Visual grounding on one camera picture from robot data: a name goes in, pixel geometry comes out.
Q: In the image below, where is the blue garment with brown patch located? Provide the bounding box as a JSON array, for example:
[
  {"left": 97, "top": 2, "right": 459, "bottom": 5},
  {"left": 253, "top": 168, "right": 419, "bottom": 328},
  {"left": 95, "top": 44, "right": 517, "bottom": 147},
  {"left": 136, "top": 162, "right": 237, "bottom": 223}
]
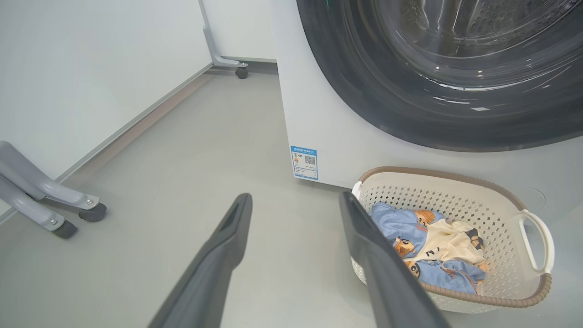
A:
[{"left": 408, "top": 259, "right": 487, "bottom": 296}]

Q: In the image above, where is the black round glass washer door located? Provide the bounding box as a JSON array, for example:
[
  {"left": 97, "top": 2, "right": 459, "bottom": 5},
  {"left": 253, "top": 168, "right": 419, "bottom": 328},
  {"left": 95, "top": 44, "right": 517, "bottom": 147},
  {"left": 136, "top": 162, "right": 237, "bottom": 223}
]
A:
[{"left": 296, "top": 0, "right": 583, "bottom": 152}]

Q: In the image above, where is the white front-load washing machine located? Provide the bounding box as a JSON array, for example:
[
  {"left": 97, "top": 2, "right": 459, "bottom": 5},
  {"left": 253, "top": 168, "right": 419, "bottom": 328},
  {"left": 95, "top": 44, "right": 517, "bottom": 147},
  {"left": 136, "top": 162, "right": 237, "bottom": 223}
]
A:
[{"left": 272, "top": 0, "right": 583, "bottom": 224}]

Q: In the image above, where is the grey stand leg with caster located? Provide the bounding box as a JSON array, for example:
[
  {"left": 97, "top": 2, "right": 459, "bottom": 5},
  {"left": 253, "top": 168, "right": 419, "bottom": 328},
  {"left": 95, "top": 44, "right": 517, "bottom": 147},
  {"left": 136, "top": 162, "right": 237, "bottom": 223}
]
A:
[
  {"left": 0, "top": 175, "right": 78, "bottom": 239},
  {"left": 198, "top": 0, "right": 249, "bottom": 79},
  {"left": 0, "top": 141, "right": 107, "bottom": 223}
]

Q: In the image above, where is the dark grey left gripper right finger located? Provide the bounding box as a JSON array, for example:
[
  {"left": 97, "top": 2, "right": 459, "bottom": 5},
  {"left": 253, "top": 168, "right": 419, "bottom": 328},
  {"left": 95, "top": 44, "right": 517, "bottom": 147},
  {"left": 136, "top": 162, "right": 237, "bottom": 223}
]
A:
[{"left": 339, "top": 191, "right": 451, "bottom": 328}]

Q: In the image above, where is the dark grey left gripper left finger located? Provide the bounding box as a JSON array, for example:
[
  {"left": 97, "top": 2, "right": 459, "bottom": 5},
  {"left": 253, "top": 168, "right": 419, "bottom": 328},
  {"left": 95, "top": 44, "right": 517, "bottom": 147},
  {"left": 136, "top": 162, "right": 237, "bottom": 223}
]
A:
[{"left": 148, "top": 193, "right": 253, "bottom": 328}]

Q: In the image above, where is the cream garment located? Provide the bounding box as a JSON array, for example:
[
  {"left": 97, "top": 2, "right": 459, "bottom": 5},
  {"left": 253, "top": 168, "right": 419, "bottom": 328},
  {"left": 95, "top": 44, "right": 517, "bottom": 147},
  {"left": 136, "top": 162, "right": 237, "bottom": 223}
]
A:
[{"left": 412, "top": 220, "right": 487, "bottom": 266}]

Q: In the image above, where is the cream perforated laundry basket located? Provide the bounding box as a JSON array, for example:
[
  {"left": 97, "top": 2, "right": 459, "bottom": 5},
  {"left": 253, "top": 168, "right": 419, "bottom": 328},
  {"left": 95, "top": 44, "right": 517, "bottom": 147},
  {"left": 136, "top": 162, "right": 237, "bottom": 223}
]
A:
[{"left": 351, "top": 166, "right": 555, "bottom": 314}]

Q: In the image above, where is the blue cartoon print garment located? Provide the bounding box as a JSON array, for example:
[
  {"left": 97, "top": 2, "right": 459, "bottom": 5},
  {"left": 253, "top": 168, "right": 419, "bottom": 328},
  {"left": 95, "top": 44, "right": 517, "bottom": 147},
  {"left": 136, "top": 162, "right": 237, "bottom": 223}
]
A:
[{"left": 370, "top": 203, "right": 446, "bottom": 258}]

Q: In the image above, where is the blue energy label sticker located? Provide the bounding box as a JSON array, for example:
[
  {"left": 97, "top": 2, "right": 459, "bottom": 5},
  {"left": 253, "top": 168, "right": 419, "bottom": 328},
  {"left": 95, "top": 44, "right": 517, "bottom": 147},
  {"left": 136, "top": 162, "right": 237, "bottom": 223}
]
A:
[{"left": 291, "top": 146, "right": 318, "bottom": 181}]

